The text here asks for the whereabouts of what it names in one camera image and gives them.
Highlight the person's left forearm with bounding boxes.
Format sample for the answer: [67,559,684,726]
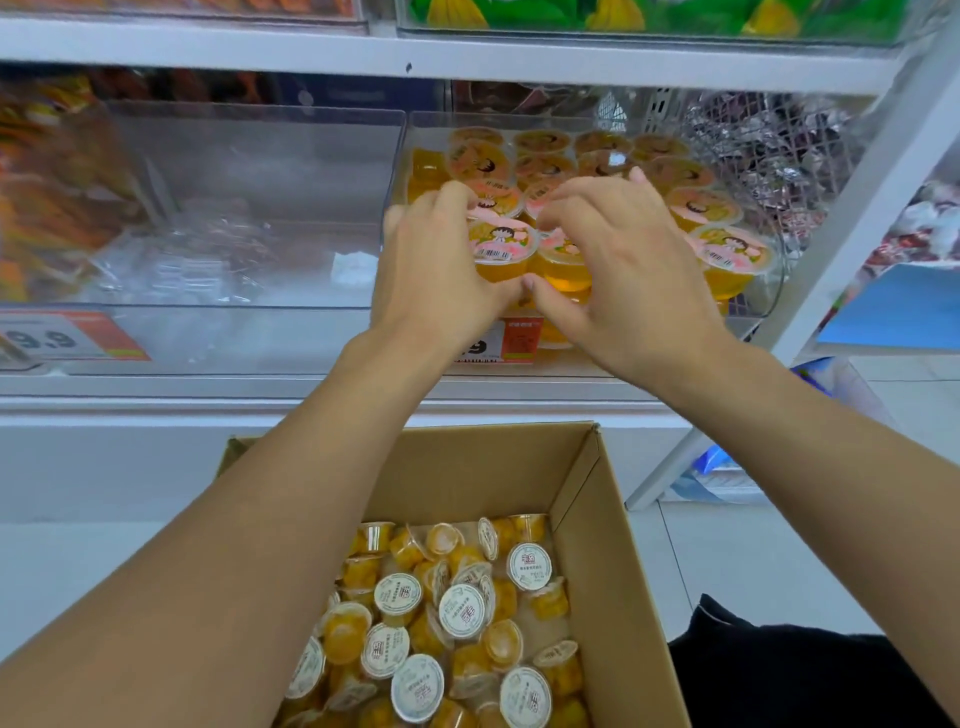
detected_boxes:
[0,333,459,728]

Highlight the blue snack bags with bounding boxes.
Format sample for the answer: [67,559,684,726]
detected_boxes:
[693,358,834,475]

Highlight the person's right hand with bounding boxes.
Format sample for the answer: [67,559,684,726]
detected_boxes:
[522,166,734,393]

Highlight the person's right forearm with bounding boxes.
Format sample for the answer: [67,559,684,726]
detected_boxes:
[663,337,960,728]

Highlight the pile of brown sachets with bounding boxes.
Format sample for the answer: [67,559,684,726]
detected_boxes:
[453,80,601,118]

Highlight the white wire mesh panel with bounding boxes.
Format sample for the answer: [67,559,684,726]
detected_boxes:
[652,88,856,249]

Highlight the pile of white red candies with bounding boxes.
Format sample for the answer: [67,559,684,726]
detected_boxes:
[862,179,960,268]

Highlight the pile of red snack packets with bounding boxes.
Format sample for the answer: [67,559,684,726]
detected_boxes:
[89,67,264,103]

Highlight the pile of yellow jelly cups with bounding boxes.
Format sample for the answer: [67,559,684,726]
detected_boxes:
[273,513,594,728]

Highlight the brown cardboard box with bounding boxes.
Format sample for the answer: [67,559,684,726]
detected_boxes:
[217,421,691,728]

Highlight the orange white price tag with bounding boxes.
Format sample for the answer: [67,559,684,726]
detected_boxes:
[0,311,151,363]
[453,314,545,367]

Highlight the green sausage packet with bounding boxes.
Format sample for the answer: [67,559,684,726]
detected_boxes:
[738,0,909,43]
[408,0,583,31]
[577,0,744,35]

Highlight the pile of orange snack packets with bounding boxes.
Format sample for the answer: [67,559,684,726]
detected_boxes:
[0,74,151,305]

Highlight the yellow jelly cup pink lid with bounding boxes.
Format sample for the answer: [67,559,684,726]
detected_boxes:
[468,217,540,285]
[534,228,592,295]

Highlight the pile of silver foil packets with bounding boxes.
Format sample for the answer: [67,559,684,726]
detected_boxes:
[682,93,849,241]

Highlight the person's black trousers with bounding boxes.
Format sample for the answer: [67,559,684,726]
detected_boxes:
[667,594,960,728]

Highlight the crumpled clear plastic bag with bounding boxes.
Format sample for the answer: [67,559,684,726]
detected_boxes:
[89,217,380,309]

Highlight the person's left hand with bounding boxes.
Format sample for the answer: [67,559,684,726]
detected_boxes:
[369,179,528,369]

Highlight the dark blue card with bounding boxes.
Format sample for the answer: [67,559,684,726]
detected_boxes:
[277,73,448,114]

